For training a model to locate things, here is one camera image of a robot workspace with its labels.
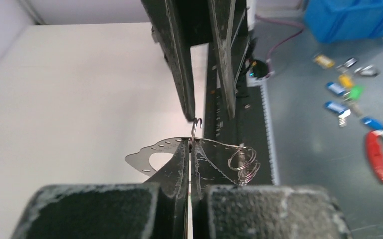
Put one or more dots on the white slotted cable duct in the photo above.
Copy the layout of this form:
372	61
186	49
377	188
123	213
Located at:
269	133

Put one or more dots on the metal disc keyring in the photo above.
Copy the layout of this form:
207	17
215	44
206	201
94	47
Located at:
236	163

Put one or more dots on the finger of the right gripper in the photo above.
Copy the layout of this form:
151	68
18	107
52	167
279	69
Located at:
221	14
164	17

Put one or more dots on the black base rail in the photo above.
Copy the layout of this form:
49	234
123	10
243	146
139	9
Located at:
247	127

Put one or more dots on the blue tag key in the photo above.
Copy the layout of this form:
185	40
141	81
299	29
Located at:
341	110
336	88

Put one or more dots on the silver black key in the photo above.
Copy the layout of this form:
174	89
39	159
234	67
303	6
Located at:
343	68

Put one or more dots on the spare green capped key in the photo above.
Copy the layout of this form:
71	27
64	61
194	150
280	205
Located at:
353	93

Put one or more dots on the silver key pair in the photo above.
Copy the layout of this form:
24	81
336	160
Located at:
368	71

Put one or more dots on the yellow capped key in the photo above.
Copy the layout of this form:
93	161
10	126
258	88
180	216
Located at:
346	81

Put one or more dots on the blue tag key upper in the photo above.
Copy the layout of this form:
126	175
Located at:
336	88

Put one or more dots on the blue tag key lower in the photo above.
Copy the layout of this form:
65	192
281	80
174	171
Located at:
341	110

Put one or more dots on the blue capped key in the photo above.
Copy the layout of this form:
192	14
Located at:
371	123

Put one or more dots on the blue plastic bin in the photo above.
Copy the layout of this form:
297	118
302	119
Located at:
339	20

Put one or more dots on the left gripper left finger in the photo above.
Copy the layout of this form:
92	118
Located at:
155	209

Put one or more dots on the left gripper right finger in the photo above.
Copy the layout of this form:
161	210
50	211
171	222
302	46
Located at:
230	211

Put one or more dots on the yellow tag key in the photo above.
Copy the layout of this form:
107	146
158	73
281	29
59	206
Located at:
323	61

